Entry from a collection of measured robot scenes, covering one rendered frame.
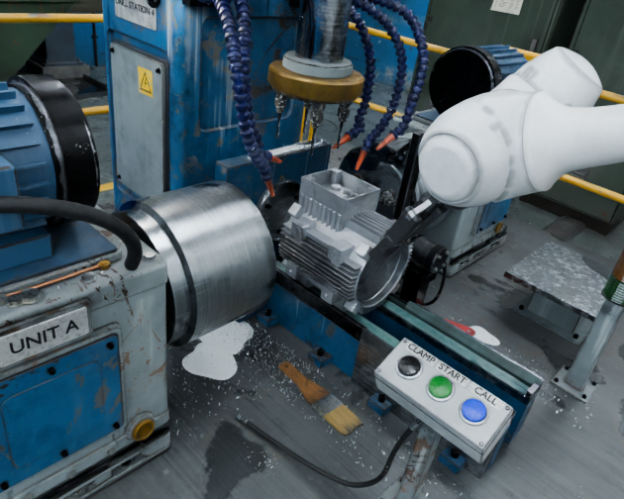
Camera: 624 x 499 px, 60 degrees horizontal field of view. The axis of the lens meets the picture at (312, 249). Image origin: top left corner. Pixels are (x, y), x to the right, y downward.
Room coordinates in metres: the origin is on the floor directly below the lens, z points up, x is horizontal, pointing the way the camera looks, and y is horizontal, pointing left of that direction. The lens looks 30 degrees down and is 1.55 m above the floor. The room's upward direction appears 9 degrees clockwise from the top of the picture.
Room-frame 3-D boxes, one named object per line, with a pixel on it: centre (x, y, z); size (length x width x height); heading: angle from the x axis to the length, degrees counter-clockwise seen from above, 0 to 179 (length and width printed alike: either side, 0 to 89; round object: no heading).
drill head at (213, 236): (0.73, 0.24, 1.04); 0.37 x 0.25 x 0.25; 140
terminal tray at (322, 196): (0.97, -0.04, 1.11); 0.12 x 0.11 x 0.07; 49
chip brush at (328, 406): (0.74, -0.05, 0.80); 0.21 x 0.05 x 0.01; 46
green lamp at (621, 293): (0.89, -0.60, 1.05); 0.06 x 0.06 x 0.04
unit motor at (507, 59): (1.47, -0.42, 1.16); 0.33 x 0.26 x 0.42; 140
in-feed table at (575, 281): (1.15, -0.64, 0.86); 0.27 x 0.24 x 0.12; 140
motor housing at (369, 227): (0.94, -0.07, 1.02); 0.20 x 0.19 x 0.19; 49
